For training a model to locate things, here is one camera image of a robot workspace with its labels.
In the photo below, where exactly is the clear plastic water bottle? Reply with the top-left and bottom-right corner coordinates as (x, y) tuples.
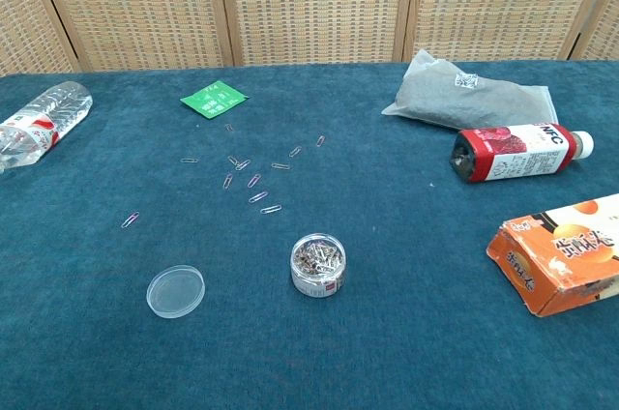
(0, 80), (94, 173)

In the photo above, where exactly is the round container of small screws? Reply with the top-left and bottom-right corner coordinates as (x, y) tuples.
(289, 233), (348, 299)

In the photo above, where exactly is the orange biscuit roll box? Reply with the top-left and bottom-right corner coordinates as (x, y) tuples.
(486, 192), (619, 318)

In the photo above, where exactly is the red NFC juice bottle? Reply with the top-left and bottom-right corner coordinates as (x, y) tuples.
(451, 122), (595, 185)

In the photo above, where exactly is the clear round plastic lid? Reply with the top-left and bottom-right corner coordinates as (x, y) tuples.
(146, 263), (206, 320)

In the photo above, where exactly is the green foil sachet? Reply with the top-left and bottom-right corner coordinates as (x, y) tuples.
(179, 80), (251, 119)

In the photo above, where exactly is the grey translucent filled pouch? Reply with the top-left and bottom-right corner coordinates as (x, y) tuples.
(381, 47), (560, 132)

